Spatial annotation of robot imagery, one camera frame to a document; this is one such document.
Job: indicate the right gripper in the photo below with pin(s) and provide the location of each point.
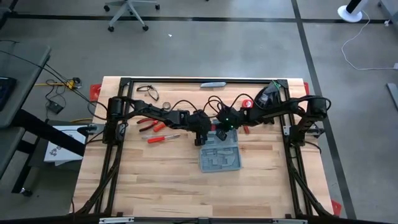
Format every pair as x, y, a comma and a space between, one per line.
228, 119

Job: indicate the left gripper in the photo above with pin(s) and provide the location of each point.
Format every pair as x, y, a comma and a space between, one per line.
199, 122

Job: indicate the red bit holder strip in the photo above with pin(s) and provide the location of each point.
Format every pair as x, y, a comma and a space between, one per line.
214, 127

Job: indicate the grey plastic tool case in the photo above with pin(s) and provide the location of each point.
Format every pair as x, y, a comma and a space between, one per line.
220, 158

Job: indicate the red tape measure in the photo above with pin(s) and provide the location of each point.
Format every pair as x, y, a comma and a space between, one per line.
247, 104

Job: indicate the grey utility knife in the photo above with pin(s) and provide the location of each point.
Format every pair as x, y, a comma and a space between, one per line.
213, 84

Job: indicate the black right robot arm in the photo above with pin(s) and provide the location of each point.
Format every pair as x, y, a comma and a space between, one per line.
273, 113

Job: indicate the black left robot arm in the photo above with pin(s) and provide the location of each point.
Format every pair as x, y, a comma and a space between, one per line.
149, 110

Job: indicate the black work gloves pair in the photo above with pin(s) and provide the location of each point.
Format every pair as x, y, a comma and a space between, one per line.
267, 95

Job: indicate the clear safety glasses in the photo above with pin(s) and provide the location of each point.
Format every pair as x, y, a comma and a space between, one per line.
146, 88

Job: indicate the white cardboard box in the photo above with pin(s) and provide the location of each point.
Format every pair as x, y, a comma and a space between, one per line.
62, 149

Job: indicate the office chair base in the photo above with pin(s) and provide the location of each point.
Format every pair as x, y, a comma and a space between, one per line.
127, 7

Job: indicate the black side table legs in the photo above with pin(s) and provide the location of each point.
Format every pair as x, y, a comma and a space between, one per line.
46, 130

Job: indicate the white round-base floor stand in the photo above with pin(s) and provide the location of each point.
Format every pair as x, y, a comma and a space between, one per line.
348, 15

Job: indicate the grey metal floor foot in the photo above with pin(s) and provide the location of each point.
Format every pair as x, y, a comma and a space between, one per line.
393, 93

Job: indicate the low grey side table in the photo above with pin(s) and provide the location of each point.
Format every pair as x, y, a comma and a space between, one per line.
9, 149

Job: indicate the small white plug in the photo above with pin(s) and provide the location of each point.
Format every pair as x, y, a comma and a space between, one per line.
386, 22

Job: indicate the black keyboard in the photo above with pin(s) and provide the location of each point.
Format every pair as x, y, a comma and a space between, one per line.
6, 91

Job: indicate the grey metal table leg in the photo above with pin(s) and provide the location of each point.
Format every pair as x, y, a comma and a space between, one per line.
390, 6

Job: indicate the black aluminium table frame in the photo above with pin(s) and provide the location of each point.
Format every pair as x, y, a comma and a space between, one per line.
174, 80

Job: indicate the black table edge rail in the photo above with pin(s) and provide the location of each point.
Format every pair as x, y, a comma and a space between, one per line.
171, 221

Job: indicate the silver rail bracket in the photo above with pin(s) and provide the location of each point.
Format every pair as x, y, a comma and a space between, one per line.
116, 220
289, 221

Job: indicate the black clamp with grey bracket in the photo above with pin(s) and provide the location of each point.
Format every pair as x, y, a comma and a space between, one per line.
90, 128

